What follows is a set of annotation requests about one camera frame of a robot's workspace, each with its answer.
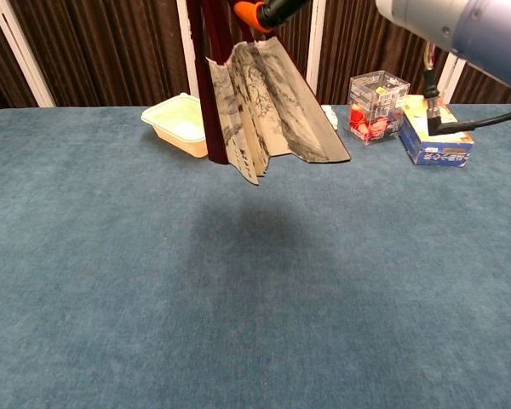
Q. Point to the blue table mat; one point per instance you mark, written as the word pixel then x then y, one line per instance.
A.
pixel 196 277

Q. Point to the white frame post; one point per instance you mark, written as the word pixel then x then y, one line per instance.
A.
pixel 315 55
pixel 449 81
pixel 188 47
pixel 23 55

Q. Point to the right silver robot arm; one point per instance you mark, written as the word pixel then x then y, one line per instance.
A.
pixel 472 25

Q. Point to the cream plastic food tray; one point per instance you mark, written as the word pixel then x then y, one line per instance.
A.
pixel 176 123

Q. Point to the clear plastic box red contents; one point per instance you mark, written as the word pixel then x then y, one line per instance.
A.
pixel 377 108

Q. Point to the blue yellow tissue box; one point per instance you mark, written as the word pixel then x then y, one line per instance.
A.
pixel 417 140

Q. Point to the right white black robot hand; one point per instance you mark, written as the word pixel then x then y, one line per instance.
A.
pixel 266 13

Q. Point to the folding paper fan red ribs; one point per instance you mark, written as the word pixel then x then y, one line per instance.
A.
pixel 260 106

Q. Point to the dark brown pleated curtain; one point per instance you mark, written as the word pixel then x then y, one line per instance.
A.
pixel 110 51

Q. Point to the red white snack package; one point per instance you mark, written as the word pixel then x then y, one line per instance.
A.
pixel 331 117

